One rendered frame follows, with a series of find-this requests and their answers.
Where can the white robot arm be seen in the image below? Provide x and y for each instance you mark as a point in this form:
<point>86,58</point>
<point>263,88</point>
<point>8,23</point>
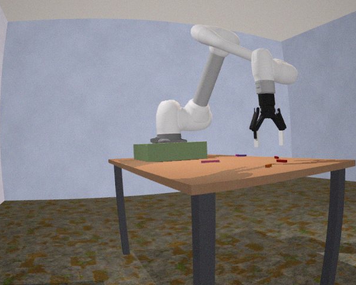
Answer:
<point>171,119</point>

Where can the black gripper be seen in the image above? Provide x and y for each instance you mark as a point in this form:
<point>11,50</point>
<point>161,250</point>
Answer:
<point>267,110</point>

